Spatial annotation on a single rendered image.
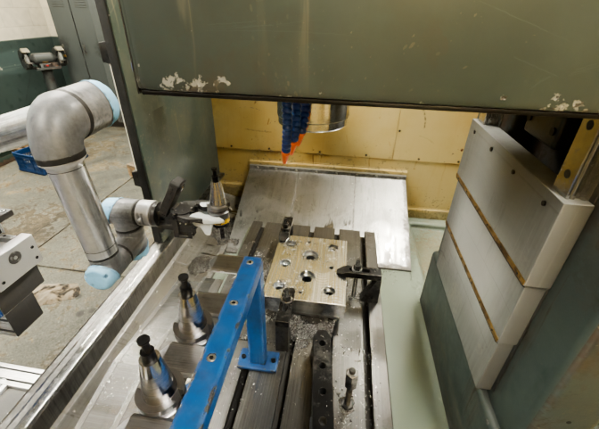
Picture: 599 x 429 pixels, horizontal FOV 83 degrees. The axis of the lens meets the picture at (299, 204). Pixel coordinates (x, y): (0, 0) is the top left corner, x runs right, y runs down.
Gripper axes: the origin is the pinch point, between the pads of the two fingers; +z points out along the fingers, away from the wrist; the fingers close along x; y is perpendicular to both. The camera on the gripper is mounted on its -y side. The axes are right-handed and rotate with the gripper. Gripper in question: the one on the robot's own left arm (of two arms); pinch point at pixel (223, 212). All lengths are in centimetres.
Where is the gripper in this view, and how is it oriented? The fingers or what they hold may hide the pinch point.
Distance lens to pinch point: 94.3
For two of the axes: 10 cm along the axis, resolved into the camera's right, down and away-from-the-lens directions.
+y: 0.0, 8.6, 5.1
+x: -1.4, 5.0, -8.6
